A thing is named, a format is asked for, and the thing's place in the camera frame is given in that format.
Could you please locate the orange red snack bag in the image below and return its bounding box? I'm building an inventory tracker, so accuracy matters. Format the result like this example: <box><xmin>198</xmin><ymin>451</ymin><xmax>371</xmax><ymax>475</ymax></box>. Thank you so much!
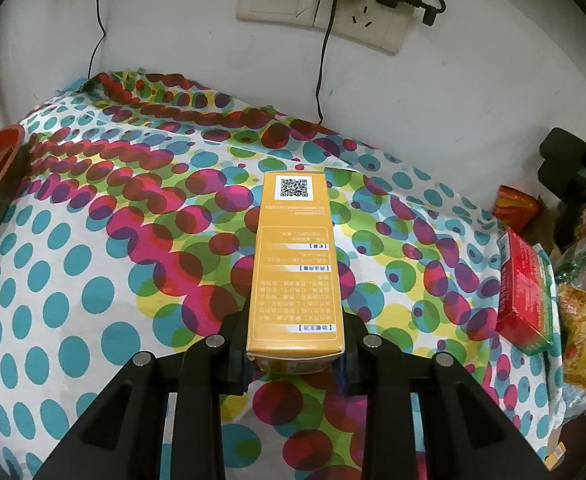
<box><xmin>493</xmin><ymin>185</ymin><xmax>541</xmax><ymax>233</ymax></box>

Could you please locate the black adapter cable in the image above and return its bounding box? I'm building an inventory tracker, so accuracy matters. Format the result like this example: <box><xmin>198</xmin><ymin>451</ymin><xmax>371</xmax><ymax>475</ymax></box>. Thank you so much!
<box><xmin>314</xmin><ymin>0</ymin><xmax>339</xmax><ymax>120</ymax></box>

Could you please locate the polka dot tablecloth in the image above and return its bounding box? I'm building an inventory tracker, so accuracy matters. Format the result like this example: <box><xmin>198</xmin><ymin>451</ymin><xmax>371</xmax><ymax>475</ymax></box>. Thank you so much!
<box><xmin>0</xmin><ymin>71</ymin><xmax>566</xmax><ymax>480</ymax></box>

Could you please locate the small yellow box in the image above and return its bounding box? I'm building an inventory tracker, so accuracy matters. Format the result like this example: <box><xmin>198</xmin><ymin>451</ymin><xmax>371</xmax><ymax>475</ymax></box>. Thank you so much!
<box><xmin>543</xmin><ymin>442</ymin><xmax>568</xmax><ymax>473</ymax></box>

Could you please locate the red green box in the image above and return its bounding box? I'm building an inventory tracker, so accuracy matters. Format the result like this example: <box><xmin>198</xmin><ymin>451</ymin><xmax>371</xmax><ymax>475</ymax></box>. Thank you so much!
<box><xmin>495</xmin><ymin>227</ymin><xmax>556</xmax><ymax>357</ymax></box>

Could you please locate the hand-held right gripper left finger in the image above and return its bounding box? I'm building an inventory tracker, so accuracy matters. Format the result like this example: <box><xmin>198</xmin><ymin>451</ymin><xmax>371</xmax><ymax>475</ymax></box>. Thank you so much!
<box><xmin>33</xmin><ymin>312</ymin><xmax>254</xmax><ymax>480</ymax></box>

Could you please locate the red round tray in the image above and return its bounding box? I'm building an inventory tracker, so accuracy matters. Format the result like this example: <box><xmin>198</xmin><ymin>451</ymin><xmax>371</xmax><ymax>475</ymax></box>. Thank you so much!
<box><xmin>0</xmin><ymin>125</ymin><xmax>34</xmax><ymax>273</ymax></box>

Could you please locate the black stand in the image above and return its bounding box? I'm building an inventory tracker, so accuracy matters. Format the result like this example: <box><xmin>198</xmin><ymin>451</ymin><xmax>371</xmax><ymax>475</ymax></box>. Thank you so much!
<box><xmin>539</xmin><ymin>127</ymin><xmax>586</xmax><ymax>251</ymax></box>

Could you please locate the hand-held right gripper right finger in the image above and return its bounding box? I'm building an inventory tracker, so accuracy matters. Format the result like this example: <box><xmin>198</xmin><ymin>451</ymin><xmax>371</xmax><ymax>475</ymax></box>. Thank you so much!
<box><xmin>340</xmin><ymin>315</ymin><xmax>554</xmax><ymax>480</ymax></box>

